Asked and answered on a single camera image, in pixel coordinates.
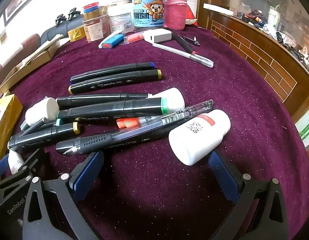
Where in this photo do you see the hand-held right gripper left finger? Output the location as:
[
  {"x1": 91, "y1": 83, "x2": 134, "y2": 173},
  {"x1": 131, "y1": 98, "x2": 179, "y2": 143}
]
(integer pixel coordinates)
[{"x1": 21, "y1": 151, "x2": 105, "y2": 240}]

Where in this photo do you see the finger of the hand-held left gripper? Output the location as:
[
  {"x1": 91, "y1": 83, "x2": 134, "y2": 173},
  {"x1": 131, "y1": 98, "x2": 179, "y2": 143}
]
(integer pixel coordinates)
[
  {"x1": 0, "y1": 153, "x2": 9, "y2": 178},
  {"x1": 12, "y1": 148, "x2": 47, "y2": 181}
]

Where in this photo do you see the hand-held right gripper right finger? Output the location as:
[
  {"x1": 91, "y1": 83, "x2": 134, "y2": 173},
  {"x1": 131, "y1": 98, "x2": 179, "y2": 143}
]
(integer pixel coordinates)
[{"x1": 208, "y1": 149, "x2": 290, "y2": 240}]

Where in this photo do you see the white plastic tube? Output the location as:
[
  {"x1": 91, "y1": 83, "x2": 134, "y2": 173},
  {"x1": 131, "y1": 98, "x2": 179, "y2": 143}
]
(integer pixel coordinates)
[{"x1": 8, "y1": 150, "x2": 25, "y2": 176}]

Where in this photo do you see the yellow-capped black marker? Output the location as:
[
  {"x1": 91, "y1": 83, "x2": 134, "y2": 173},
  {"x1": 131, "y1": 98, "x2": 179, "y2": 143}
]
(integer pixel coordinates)
[
  {"x1": 68, "y1": 69, "x2": 162, "y2": 95},
  {"x1": 8, "y1": 122, "x2": 81, "y2": 151}
]

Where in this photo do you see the clear gel pen black grip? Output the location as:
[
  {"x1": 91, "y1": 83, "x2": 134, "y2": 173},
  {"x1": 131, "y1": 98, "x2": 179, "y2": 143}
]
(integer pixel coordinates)
[{"x1": 56, "y1": 99, "x2": 214, "y2": 155}]

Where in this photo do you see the white bottle red label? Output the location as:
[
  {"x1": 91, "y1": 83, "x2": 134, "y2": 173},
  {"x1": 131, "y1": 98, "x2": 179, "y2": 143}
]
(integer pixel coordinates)
[{"x1": 168, "y1": 109, "x2": 231, "y2": 166}]

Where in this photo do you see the gold-rimmed white tray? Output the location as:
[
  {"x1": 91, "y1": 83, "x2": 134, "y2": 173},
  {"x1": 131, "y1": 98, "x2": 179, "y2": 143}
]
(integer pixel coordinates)
[{"x1": 0, "y1": 94, "x2": 24, "y2": 164}]

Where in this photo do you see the teal-capped black marker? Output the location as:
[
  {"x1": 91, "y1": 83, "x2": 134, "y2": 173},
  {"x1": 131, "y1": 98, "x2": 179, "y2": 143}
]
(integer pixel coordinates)
[{"x1": 21, "y1": 118, "x2": 64, "y2": 131}]

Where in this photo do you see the white cylindrical cap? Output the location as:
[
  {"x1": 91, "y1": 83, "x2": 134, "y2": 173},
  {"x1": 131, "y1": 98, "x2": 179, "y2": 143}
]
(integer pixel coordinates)
[{"x1": 25, "y1": 97, "x2": 60, "y2": 127}]

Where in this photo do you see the orange-capped marker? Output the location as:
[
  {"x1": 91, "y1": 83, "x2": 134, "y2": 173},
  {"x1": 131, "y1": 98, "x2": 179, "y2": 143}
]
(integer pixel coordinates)
[{"x1": 116, "y1": 118, "x2": 140, "y2": 130}]

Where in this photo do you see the plain black marker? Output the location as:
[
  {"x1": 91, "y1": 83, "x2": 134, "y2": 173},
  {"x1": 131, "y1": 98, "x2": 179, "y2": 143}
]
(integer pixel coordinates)
[{"x1": 104, "y1": 127, "x2": 181, "y2": 153}]

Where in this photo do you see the green-capped black marker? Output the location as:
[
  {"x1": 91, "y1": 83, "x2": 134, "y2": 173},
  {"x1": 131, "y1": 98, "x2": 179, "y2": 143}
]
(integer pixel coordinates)
[{"x1": 57, "y1": 97, "x2": 169, "y2": 121}]

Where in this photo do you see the pink-capped black marker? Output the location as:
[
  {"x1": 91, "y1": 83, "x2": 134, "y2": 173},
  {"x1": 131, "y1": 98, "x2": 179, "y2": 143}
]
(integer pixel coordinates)
[{"x1": 56, "y1": 93, "x2": 155, "y2": 109}]

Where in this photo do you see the cardboard box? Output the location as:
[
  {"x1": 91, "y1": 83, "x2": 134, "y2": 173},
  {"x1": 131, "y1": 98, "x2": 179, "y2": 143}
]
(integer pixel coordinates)
[{"x1": 0, "y1": 33, "x2": 61, "y2": 93}]

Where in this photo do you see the bamboo print panel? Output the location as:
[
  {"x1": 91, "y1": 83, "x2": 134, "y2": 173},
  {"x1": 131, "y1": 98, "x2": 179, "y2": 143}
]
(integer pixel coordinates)
[{"x1": 295, "y1": 115, "x2": 309, "y2": 142}]

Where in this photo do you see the blue-capped black marker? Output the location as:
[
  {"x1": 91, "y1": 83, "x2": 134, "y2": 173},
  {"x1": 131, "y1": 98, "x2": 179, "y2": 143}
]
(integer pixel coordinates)
[{"x1": 70, "y1": 62, "x2": 155, "y2": 85}]

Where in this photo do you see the brown chair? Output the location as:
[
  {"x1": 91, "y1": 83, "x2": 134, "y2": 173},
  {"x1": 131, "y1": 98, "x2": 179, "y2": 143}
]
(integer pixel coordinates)
[{"x1": 0, "y1": 33, "x2": 41, "y2": 87}]

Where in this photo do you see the white pen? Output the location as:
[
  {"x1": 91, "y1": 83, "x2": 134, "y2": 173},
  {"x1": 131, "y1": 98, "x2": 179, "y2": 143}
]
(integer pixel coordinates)
[{"x1": 152, "y1": 43, "x2": 214, "y2": 68}]

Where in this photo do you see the black sofa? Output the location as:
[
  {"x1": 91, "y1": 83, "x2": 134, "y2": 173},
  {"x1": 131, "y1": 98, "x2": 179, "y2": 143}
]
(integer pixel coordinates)
[{"x1": 40, "y1": 14, "x2": 85, "y2": 46}]

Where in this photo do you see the yellow tape roll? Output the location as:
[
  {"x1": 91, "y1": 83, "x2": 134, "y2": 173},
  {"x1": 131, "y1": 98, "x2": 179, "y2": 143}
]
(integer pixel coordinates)
[{"x1": 68, "y1": 26, "x2": 86, "y2": 42}]

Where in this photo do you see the blue lighter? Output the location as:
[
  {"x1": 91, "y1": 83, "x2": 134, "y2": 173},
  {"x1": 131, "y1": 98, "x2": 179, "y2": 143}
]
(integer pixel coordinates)
[{"x1": 98, "y1": 33, "x2": 124, "y2": 49}]

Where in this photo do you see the wooden cabinet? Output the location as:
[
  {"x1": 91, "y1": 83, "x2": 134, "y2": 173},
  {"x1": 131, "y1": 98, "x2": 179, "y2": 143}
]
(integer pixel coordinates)
[{"x1": 198, "y1": 0, "x2": 309, "y2": 122}]

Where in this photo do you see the black and red pen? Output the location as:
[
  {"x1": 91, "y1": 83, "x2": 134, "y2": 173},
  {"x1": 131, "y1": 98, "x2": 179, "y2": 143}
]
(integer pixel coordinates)
[{"x1": 171, "y1": 34, "x2": 198, "y2": 55}]

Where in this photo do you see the nail clipper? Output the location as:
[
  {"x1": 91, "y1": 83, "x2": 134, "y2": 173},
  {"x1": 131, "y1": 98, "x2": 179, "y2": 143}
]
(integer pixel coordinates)
[{"x1": 182, "y1": 36, "x2": 201, "y2": 47}]

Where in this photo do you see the black clip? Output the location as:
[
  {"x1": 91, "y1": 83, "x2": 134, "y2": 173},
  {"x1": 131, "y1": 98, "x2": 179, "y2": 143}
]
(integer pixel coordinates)
[
  {"x1": 55, "y1": 13, "x2": 67, "y2": 27},
  {"x1": 67, "y1": 7, "x2": 81, "y2": 22}
]

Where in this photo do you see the brown clear jar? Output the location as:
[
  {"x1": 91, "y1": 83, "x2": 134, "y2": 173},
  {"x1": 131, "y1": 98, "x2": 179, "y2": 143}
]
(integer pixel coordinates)
[{"x1": 82, "y1": 15, "x2": 110, "y2": 43}]

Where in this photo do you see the red lighter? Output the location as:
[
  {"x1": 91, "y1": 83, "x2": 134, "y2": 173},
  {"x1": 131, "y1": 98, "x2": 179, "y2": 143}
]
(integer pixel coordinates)
[{"x1": 124, "y1": 33, "x2": 145, "y2": 43}]

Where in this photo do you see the white charger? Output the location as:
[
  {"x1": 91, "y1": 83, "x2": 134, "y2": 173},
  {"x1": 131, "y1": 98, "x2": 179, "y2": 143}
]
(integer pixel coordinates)
[{"x1": 143, "y1": 29, "x2": 172, "y2": 44}]

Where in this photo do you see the white plastic jar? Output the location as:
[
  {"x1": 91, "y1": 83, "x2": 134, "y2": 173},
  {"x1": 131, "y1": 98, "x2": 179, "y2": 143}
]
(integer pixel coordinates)
[{"x1": 107, "y1": 4, "x2": 134, "y2": 34}]

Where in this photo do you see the pile of clutter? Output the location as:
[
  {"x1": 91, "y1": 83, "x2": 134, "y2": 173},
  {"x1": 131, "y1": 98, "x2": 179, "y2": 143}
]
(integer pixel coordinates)
[{"x1": 233, "y1": 2, "x2": 309, "y2": 78}]

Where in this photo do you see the toothpick holder red lid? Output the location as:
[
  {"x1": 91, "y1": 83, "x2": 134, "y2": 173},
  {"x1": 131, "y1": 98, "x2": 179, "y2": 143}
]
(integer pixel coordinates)
[{"x1": 83, "y1": 2, "x2": 101, "y2": 21}]

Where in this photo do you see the red cloth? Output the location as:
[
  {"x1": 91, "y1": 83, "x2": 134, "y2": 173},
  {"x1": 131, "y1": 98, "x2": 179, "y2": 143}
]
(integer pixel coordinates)
[{"x1": 185, "y1": 4, "x2": 199, "y2": 27}]

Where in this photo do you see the white wooden strip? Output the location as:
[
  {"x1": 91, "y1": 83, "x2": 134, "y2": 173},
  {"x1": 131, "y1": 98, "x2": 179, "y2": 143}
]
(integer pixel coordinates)
[{"x1": 203, "y1": 3, "x2": 234, "y2": 16}]

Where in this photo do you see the pink cup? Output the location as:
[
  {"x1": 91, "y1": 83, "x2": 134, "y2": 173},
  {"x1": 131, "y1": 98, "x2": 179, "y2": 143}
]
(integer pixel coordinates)
[{"x1": 165, "y1": 0, "x2": 189, "y2": 31}]

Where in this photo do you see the blue label snack jar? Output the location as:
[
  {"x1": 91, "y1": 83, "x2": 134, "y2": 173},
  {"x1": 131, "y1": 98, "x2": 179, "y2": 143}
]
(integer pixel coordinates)
[{"x1": 132, "y1": 0, "x2": 167, "y2": 29}]

